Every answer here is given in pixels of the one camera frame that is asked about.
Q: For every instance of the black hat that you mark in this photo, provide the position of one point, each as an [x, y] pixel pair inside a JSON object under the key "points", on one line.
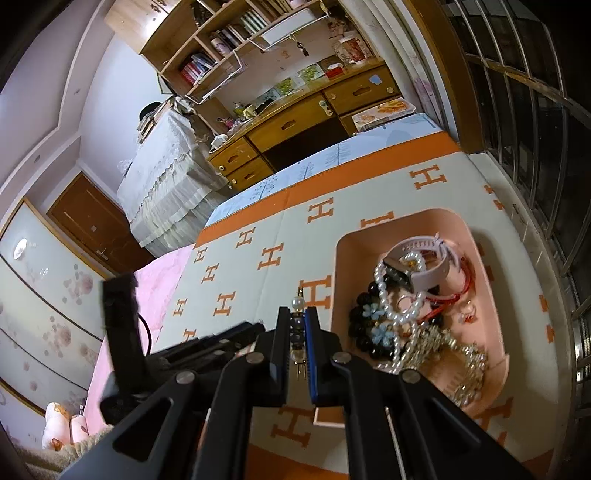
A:
{"points": [[150, 110]]}

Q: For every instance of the magazine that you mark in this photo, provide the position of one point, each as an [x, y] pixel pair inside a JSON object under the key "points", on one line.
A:
{"points": [[388, 110]]}

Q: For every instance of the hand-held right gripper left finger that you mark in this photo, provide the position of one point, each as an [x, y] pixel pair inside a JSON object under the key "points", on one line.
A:
{"points": [[282, 364]]}

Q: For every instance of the white lace-covered piano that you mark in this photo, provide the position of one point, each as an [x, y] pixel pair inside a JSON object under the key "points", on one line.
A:
{"points": [[171, 184]]}

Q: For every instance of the pink blanket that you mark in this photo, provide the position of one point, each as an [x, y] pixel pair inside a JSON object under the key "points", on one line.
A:
{"points": [[157, 286]]}

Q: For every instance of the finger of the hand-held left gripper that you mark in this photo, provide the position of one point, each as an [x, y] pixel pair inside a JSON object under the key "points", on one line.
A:
{"points": [[207, 355], [240, 332]]}

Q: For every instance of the red box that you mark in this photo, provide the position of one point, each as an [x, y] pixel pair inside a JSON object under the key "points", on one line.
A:
{"points": [[336, 70]]}

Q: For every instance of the orange and grey printed blanket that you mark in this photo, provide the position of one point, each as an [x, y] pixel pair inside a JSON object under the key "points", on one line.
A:
{"points": [[286, 221]]}

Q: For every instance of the metal window bars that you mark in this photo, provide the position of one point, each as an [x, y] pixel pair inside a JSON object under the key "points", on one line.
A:
{"points": [[517, 71]]}

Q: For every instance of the stack of books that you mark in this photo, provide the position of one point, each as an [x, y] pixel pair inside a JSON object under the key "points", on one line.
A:
{"points": [[147, 124]]}

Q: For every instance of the white sliding wardrobe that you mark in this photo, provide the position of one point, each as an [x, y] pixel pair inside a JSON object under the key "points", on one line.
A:
{"points": [[41, 300]]}

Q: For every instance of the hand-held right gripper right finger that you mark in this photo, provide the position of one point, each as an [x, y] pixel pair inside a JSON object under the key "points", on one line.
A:
{"points": [[313, 369]]}

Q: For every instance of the blue flower hair clip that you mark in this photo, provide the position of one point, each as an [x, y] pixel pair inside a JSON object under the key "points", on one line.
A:
{"points": [[383, 334]]}

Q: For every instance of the wooden bookshelf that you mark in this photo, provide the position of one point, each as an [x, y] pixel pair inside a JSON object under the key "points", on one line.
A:
{"points": [[152, 41]]}

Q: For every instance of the wooden desk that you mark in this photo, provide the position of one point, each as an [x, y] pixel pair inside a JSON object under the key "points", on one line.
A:
{"points": [[295, 122]]}

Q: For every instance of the pink floral curtain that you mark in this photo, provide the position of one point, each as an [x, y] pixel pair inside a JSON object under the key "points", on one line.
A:
{"points": [[427, 92]]}

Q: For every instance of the white storage box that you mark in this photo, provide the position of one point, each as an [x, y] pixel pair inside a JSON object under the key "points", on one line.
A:
{"points": [[291, 23]]}

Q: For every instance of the brown wooden door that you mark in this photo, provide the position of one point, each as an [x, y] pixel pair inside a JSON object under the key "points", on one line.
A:
{"points": [[87, 217]]}

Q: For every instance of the row of red books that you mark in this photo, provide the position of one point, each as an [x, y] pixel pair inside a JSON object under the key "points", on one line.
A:
{"points": [[196, 69]]}

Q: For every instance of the white smart watch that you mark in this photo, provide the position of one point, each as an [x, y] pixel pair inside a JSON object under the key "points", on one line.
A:
{"points": [[434, 277]]}

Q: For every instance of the floral gift bag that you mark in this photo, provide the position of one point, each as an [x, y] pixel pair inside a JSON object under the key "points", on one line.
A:
{"points": [[354, 50]]}

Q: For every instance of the pink tray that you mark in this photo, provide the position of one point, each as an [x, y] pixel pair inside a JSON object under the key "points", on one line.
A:
{"points": [[355, 258]]}

